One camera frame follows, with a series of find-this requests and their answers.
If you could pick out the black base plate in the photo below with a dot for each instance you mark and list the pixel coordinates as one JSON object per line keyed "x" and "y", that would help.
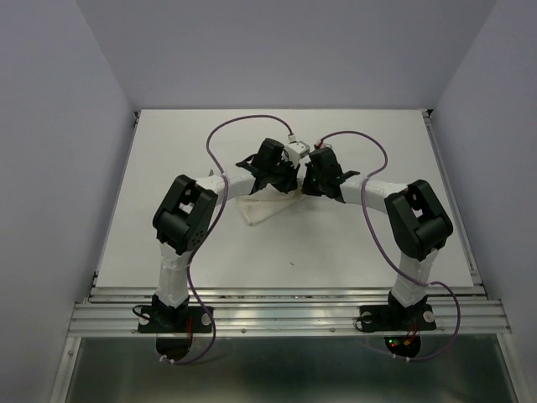
{"x": 386, "y": 318}
{"x": 186, "y": 319}

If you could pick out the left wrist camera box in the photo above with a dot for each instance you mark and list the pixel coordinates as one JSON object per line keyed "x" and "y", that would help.
{"x": 298, "y": 149}

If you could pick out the aluminium right side rail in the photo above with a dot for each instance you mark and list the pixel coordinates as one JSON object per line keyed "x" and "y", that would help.
{"x": 459, "y": 224}

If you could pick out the aluminium rail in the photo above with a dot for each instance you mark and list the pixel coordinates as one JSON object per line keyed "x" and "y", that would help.
{"x": 273, "y": 312}
{"x": 459, "y": 224}

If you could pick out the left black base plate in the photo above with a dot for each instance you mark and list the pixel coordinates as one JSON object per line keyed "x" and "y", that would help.
{"x": 186, "y": 319}

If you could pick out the white cloth napkin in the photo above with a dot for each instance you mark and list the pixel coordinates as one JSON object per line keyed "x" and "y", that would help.
{"x": 264, "y": 204}

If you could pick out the aluminium front rail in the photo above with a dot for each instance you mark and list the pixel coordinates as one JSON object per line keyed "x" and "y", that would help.
{"x": 273, "y": 312}

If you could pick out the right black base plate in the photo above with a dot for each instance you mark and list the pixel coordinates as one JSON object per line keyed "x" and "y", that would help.
{"x": 386, "y": 318}

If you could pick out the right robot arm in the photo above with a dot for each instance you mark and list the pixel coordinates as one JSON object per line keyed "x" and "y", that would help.
{"x": 420, "y": 227}

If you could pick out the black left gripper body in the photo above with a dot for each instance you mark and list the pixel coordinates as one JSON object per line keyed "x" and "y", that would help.
{"x": 273, "y": 170}

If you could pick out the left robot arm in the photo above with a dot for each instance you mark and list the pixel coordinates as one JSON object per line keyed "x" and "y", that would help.
{"x": 182, "y": 223}

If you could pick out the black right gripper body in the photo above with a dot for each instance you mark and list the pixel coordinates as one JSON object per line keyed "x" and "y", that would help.
{"x": 321, "y": 176}

